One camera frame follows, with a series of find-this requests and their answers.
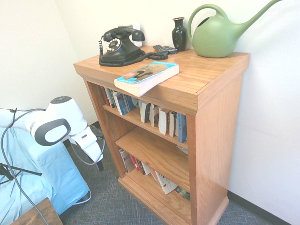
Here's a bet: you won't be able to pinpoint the white floor cord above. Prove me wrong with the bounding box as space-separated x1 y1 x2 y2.
76 189 92 205

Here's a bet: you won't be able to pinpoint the black and white illustrated book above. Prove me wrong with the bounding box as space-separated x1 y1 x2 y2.
153 170 178 195

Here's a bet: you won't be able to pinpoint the teal paperback with red spine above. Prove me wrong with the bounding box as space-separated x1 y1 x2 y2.
114 61 180 98

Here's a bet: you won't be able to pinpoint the thick black cover book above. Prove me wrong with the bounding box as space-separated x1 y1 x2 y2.
139 99 151 124

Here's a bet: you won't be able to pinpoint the wooden bookshelf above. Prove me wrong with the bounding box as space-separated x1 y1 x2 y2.
73 45 251 225

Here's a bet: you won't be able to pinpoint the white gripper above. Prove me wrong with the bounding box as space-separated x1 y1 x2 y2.
69 127 105 172

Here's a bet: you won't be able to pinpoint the cream paperback book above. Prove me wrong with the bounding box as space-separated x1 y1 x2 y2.
168 111 178 138
149 104 160 127

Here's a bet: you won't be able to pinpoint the patterned white book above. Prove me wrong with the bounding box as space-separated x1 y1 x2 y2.
119 148 132 173

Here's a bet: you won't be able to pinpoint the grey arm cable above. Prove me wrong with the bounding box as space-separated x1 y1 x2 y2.
0 107 105 225

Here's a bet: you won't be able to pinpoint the red spine book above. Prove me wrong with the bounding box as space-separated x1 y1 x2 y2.
129 154 142 174
100 86 111 106

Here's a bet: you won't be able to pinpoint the black remote control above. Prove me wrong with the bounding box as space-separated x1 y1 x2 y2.
152 44 178 55

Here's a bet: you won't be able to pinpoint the dark wooden table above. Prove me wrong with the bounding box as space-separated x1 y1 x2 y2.
10 196 64 225

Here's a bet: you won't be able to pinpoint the blue spine book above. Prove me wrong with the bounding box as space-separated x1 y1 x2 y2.
177 113 188 143

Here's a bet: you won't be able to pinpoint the blue cover paperback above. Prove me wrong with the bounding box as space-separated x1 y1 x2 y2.
114 92 129 116
124 94 139 112

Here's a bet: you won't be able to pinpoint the green plastic watering can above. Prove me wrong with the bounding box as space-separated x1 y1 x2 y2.
187 0 285 59

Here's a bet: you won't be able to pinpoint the light blue cloth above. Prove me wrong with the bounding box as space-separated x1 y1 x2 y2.
0 127 91 218

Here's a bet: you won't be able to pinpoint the dark green magazine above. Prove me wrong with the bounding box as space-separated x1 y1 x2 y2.
174 186 191 202

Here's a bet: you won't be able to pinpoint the black rotary telephone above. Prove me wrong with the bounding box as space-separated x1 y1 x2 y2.
98 27 169 68

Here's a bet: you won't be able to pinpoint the white slim book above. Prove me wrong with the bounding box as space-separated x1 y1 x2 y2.
140 161 151 176

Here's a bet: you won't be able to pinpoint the black camera tripod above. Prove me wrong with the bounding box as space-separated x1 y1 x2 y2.
0 163 43 186

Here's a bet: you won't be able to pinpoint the black glossy vase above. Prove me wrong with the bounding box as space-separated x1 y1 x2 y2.
172 17 188 52

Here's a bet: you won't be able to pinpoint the green spine book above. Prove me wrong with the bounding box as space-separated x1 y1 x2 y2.
105 88 117 108

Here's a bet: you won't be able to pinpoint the orange book, white pages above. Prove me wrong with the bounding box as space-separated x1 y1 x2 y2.
158 107 170 135

